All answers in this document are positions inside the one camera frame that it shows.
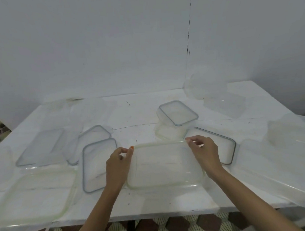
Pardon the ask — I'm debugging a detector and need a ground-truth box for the small clear lid grey seal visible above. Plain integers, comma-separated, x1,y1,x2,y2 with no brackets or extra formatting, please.
158,99,199,127

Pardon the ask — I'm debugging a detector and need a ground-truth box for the person's right hand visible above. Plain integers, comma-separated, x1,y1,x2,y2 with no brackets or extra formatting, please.
185,134,225,180

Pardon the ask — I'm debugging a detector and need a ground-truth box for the large clear plastic lid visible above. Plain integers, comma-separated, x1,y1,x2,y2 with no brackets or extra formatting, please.
229,136,305,211

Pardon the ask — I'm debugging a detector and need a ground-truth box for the person's right forearm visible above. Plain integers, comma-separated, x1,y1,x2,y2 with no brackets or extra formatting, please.
210,163,304,231

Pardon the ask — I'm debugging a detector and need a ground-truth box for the person's left hand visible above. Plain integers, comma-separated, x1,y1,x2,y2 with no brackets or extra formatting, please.
104,146,136,190

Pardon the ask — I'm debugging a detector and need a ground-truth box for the clear plastic container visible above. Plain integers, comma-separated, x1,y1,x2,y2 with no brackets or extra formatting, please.
203,91,247,120
183,72,228,101
40,98,86,132
266,112,305,152

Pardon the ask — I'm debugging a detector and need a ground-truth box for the rectangular clear glass dish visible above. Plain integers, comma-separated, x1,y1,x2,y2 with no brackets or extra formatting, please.
125,140,205,191

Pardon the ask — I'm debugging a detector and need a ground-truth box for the large clear glass dish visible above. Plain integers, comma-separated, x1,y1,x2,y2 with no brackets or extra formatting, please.
0,165,80,227

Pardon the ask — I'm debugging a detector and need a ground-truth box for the clear lid with grey seal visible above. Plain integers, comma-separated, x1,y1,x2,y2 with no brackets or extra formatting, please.
14,128,69,168
80,138,120,194
185,125,237,167
64,124,114,166

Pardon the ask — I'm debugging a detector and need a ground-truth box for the person's left forearm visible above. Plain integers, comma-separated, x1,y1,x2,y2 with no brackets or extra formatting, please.
69,181,126,231

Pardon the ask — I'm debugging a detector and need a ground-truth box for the small clear glass container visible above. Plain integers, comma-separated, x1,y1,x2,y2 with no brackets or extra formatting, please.
154,109,194,141

